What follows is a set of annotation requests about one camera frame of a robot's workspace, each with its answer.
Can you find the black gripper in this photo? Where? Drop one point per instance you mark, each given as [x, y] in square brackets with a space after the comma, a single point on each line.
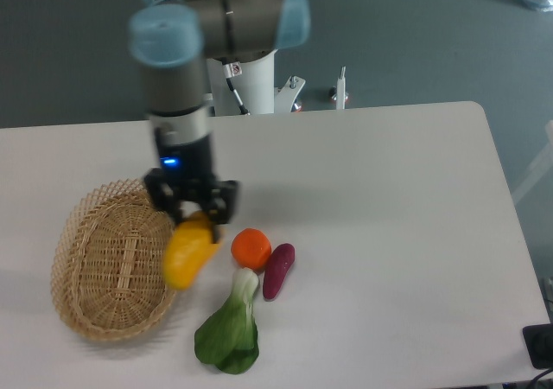
[186, 174]

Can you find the yellow mango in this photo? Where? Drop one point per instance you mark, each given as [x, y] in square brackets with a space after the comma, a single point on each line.
[193, 243]

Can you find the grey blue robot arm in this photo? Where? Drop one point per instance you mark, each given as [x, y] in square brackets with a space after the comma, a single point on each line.
[198, 58]

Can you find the woven wicker basket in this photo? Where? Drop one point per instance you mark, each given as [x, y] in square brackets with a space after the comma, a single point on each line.
[106, 278]

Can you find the orange tangerine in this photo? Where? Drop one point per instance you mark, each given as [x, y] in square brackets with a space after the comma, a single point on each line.
[251, 249]

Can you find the purple sweet potato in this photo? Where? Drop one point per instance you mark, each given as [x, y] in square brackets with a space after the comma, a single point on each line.
[276, 270]

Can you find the green bok choy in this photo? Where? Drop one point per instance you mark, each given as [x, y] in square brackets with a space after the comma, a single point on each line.
[228, 339]

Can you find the black device at table edge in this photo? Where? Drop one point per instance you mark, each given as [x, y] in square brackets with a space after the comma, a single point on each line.
[538, 342]

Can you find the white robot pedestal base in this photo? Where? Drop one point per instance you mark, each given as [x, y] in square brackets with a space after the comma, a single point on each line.
[248, 88]

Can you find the white metal frame foot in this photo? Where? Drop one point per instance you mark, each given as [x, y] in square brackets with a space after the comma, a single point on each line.
[338, 93]

